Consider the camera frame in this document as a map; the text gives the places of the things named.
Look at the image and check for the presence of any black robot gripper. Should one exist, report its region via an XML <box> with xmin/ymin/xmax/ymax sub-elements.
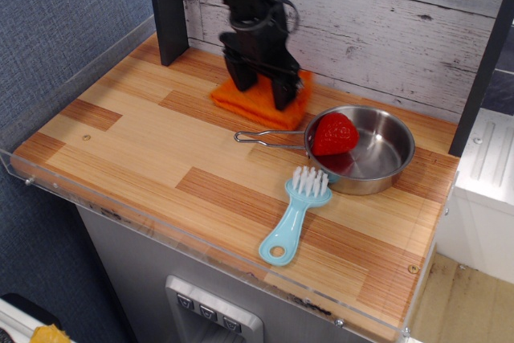
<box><xmin>220</xmin><ymin>0</ymin><xmax>300</xmax><ymax>111</ymax></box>

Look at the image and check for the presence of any orange knitted towel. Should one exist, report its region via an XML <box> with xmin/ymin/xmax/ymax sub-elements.
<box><xmin>210</xmin><ymin>70</ymin><xmax>314</xmax><ymax>130</ymax></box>

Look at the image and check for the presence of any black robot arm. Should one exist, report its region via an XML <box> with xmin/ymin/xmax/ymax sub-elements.
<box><xmin>219</xmin><ymin>0</ymin><xmax>300</xmax><ymax>111</ymax></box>

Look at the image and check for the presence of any stainless steel pot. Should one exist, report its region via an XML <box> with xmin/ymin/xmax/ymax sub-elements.
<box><xmin>235</xmin><ymin>105</ymin><xmax>415</xmax><ymax>195</ymax></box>

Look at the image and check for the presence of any red toy strawberry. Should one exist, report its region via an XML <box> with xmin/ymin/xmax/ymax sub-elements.
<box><xmin>312</xmin><ymin>112</ymin><xmax>360</xmax><ymax>157</ymax></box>

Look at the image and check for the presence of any light blue dish brush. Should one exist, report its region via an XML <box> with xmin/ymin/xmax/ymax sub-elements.
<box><xmin>259</xmin><ymin>166</ymin><xmax>332</xmax><ymax>267</ymax></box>

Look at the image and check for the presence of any clear acrylic table guard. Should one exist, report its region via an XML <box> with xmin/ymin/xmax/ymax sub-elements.
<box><xmin>0</xmin><ymin>15</ymin><xmax>459</xmax><ymax>343</ymax></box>

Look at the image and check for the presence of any silver dispenser panel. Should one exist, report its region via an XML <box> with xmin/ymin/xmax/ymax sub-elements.
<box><xmin>165</xmin><ymin>275</ymin><xmax>264</xmax><ymax>342</ymax></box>

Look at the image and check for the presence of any white toy sink unit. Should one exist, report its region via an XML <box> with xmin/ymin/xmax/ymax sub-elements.
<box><xmin>434</xmin><ymin>108</ymin><xmax>513</xmax><ymax>283</ymax></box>

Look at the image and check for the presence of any yellow object at corner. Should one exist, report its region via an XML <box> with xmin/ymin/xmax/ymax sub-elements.
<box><xmin>29</xmin><ymin>325</ymin><xmax>71</xmax><ymax>343</ymax></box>

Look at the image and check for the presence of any dark grey left post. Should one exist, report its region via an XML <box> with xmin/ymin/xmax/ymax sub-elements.
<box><xmin>152</xmin><ymin>0</ymin><xmax>190</xmax><ymax>66</ymax></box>

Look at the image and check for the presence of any dark grey post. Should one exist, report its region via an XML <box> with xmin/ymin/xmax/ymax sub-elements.
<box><xmin>448</xmin><ymin>0</ymin><xmax>513</xmax><ymax>157</ymax></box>
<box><xmin>152</xmin><ymin>0</ymin><xmax>190</xmax><ymax>66</ymax></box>

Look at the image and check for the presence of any dark grey right post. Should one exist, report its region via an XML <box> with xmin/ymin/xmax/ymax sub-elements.
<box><xmin>448</xmin><ymin>0</ymin><xmax>513</xmax><ymax>157</ymax></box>

